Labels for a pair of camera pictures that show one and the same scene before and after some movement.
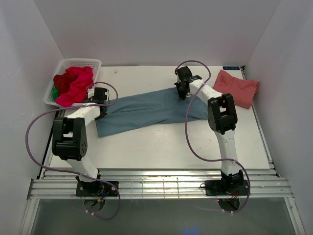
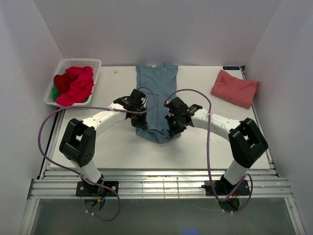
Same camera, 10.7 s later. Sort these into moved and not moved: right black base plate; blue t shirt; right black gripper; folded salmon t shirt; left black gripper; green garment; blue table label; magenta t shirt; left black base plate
Moved: right black gripper; left black gripper; blue t shirt
Not moved: blue table label; left black base plate; green garment; folded salmon t shirt; right black base plate; magenta t shirt
